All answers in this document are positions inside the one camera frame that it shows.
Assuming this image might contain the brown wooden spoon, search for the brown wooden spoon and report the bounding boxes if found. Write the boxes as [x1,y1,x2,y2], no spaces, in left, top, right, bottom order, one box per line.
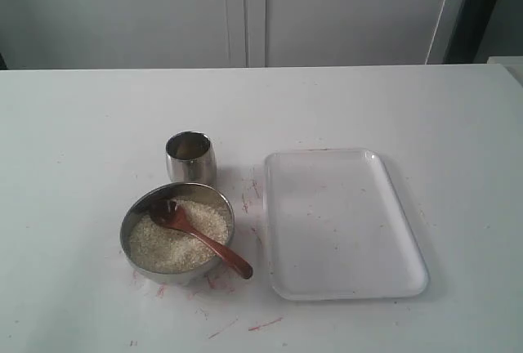
[149,199,253,279]

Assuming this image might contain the small steel cup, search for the small steel cup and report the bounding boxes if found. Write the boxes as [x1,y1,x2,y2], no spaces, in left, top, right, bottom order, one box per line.
[165,131,217,185]

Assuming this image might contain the steel bowl of rice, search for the steel bowl of rice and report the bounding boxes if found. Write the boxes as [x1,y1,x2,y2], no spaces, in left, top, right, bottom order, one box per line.
[119,183,235,285]

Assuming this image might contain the white plastic tray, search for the white plastic tray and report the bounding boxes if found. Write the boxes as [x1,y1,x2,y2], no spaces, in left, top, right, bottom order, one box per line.
[263,149,428,301]

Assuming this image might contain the white cabinet doors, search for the white cabinet doors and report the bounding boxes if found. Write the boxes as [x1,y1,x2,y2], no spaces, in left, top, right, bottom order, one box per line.
[1,0,464,69]

